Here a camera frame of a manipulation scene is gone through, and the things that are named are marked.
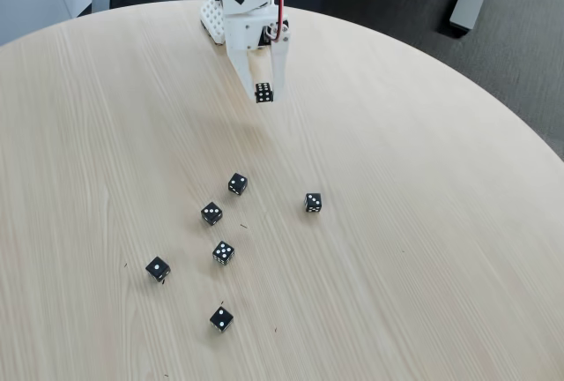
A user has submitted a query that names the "black die showing six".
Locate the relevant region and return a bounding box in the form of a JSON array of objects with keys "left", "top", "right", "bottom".
[{"left": 254, "top": 82, "right": 276, "bottom": 105}]

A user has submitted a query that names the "black die showing two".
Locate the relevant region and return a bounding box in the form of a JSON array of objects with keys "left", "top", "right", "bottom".
[
  {"left": 209, "top": 305, "right": 234, "bottom": 333},
  {"left": 226, "top": 172, "right": 249, "bottom": 197}
]

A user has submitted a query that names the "black die showing three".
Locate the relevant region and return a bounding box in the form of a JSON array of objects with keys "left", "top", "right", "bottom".
[
  {"left": 303, "top": 191, "right": 323, "bottom": 214},
  {"left": 200, "top": 201, "right": 224, "bottom": 227}
]

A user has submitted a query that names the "black die showing five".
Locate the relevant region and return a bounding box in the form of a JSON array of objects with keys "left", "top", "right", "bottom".
[{"left": 211, "top": 240, "right": 236, "bottom": 267}]

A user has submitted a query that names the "black die showing one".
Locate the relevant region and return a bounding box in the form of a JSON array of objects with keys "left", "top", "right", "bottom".
[{"left": 145, "top": 256, "right": 172, "bottom": 284}]

